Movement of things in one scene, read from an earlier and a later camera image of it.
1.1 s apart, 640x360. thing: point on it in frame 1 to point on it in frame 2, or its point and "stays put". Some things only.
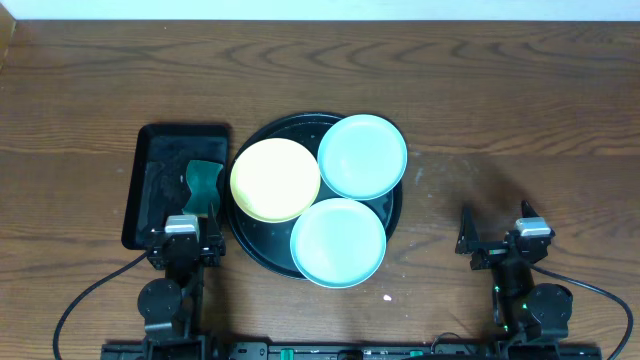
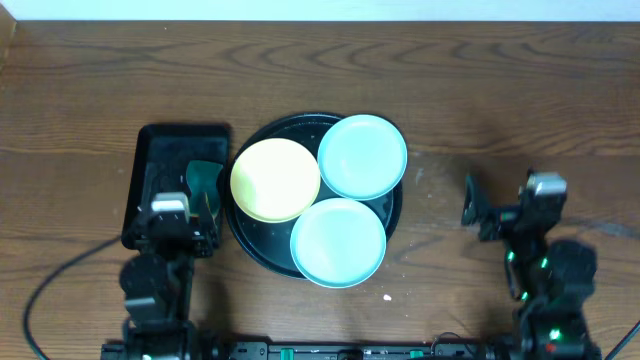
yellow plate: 275,180 stays put
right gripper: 469,244 to 475,212
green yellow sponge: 202,177 stays put
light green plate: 338,243 stays put
